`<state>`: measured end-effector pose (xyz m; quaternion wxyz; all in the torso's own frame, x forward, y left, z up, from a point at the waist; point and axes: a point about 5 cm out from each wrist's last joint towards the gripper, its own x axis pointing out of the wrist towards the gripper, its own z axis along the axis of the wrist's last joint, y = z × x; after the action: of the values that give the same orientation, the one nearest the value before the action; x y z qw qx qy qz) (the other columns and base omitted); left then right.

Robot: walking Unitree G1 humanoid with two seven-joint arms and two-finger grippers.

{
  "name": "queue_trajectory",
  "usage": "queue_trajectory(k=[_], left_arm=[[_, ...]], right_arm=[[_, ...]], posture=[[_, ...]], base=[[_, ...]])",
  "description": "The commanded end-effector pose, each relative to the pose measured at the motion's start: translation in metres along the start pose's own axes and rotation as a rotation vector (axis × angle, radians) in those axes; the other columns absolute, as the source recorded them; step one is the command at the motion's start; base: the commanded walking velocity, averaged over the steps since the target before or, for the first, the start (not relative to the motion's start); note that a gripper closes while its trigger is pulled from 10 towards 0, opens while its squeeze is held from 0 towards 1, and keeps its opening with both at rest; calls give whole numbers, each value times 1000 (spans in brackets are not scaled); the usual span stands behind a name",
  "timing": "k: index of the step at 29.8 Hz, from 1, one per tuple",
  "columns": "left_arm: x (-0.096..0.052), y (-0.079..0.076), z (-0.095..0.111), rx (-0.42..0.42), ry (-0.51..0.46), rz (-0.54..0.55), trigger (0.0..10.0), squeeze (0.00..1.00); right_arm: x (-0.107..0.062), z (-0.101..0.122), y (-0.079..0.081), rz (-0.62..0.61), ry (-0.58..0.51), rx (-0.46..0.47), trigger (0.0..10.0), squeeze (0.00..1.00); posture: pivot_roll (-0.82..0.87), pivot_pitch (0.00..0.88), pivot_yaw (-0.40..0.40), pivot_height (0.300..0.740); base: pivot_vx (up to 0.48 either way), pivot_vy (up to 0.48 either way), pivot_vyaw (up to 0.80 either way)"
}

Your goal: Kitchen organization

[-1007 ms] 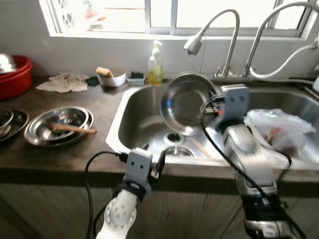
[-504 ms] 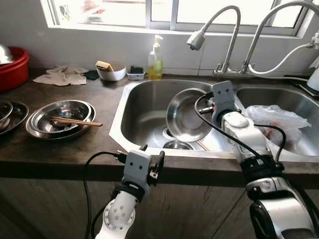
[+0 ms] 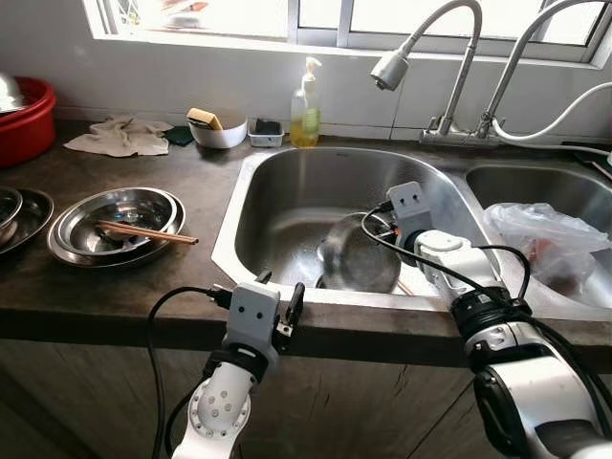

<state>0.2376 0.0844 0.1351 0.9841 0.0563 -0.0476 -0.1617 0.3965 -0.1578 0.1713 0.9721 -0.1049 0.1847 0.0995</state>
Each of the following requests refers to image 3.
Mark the stainless steel double sink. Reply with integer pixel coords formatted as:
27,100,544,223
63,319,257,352
210,143,612,312

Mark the light wood base cabinet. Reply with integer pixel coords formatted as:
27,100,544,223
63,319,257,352
0,330,612,459

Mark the yellow dish soap bottle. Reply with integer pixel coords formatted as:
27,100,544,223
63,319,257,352
290,57,322,149

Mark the small white soap dish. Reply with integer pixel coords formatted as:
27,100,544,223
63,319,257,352
248,118,286,148

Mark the small white bowl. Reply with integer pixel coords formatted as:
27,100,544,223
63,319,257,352
188,115,249,150

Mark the clear plastic bag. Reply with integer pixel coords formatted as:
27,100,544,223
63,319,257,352
483,201,612,295

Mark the dark green scouring pad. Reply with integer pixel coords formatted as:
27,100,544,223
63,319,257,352
163,124,197,146

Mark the yellow dish sponge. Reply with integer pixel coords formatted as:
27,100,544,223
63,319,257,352
186,107,224,132

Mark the white dish cloth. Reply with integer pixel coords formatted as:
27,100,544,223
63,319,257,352
64,117,175,159

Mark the bright window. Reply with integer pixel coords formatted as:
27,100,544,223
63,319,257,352
84,0,612,68

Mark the red plastic basin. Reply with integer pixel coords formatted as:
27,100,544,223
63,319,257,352
0,75,56,168

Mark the upturned steel bowl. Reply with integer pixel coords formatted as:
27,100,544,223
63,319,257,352
0,72,25,114

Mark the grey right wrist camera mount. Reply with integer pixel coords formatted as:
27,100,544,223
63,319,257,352
386,182,433,245

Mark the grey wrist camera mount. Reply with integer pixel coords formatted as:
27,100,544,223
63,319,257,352
386,182,433,245
225,282,281,355

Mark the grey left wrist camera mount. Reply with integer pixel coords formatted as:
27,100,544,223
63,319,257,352
225,282,281,355

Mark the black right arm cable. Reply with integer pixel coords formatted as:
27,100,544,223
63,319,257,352
360,201,612,441

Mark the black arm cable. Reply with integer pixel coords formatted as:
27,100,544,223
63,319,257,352
146,285,235,459
360,201,612,441

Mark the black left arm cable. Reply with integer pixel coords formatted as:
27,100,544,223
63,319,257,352
146,285,235,459

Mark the white flexible hose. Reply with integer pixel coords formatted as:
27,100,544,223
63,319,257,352
492,81,612,144

